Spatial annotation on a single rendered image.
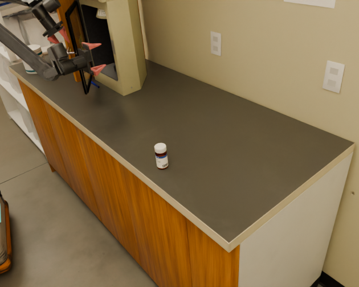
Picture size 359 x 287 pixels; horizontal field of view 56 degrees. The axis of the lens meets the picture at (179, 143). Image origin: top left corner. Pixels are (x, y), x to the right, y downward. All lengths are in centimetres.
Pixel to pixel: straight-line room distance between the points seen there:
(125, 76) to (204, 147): 66
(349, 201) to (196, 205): 79
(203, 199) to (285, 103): 68
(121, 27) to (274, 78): 76
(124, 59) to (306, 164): 101
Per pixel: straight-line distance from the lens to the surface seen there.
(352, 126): 148
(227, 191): 115
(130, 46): 178
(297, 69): 152
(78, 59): 155
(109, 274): 217
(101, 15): 181
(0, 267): 232
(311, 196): 133
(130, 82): 183
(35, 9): 178
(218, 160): 129
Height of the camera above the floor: 172
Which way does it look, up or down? 34 degrees down
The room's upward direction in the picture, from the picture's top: 5 degrees counter-clockwise
